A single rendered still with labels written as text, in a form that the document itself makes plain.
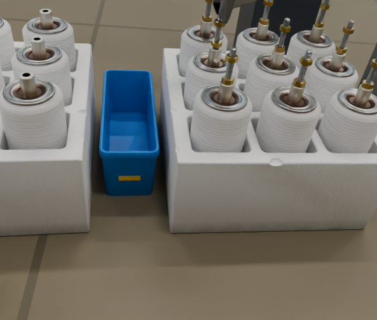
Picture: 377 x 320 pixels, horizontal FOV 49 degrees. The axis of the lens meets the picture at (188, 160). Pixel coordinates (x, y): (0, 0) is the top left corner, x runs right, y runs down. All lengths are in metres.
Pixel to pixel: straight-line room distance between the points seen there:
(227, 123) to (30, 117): 0.29
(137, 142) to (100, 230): 0.26
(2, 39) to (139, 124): 0.35
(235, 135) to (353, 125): 0.20
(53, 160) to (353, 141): 0.49
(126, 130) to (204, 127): 0.36
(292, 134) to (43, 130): 0.39
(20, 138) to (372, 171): 0.58
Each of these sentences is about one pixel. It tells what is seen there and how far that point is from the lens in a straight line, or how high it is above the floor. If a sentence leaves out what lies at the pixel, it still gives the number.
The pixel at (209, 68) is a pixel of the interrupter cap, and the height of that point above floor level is 0.25.
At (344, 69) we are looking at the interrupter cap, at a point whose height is 0.25.
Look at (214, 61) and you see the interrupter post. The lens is 0.76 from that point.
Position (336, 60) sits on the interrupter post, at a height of 0.27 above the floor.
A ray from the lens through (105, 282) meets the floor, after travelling 0.72.
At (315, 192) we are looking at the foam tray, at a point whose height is 0.11.
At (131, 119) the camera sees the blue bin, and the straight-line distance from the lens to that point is 1.03.
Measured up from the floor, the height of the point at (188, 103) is 0.17.
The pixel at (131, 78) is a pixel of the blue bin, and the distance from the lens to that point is 1.00.
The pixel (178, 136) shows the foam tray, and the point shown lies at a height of 0.18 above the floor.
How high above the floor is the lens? 0.61
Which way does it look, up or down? 41 degrees down
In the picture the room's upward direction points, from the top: 7 degrees clockwise
